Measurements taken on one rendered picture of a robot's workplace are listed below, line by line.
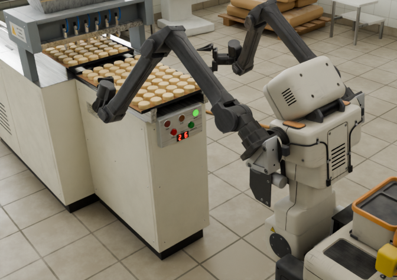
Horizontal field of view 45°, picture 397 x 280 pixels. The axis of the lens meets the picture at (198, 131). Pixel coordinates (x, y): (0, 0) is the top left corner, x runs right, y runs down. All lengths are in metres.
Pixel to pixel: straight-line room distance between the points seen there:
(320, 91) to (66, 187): 1.80
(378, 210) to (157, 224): 1.23
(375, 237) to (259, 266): 1.18
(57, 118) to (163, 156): 0.72
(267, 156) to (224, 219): 1.46
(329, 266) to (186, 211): 1.20
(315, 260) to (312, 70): 0.56
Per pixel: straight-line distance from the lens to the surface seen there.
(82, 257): 2.73
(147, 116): 2.09
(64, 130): 2.75
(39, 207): 3.17
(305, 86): 1.48
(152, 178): 2.26
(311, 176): 1.58
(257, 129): 1.46
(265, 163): 1.44
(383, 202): 1.55
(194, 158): 2.37
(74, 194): 2.96
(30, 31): 2.52
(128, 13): 2.84
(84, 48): 2.88
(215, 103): 1.51
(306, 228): 1.73
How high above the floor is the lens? 1.80
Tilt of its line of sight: 29 degrees down
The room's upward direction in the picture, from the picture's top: 2 degrees counter-clockwise
